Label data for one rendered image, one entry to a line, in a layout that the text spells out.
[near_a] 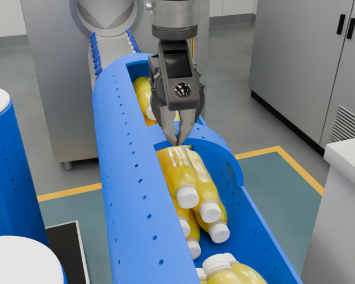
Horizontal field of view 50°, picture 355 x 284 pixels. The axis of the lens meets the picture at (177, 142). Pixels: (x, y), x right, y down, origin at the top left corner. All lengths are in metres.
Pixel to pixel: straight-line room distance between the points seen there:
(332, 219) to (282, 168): 1.84
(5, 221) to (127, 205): 0.94
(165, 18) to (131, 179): 0.26
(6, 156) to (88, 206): 1.13
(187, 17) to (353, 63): 2.06
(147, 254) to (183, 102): 0.21
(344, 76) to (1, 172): 2.04
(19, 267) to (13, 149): 0.69
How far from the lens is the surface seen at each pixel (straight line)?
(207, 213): 0.73
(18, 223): 1.55
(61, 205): 2.49
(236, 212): 0.82
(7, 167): 1.41
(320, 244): 1.03
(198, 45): 1.65
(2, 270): 0.79
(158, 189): 0.59
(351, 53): 2.58
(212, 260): 0.57
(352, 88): 2.60
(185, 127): 0.66
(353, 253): 0.94
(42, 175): 2.78
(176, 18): 0.57
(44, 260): 0.77
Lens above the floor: 1.60
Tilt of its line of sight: 33 degrees down
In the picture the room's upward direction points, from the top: straight up
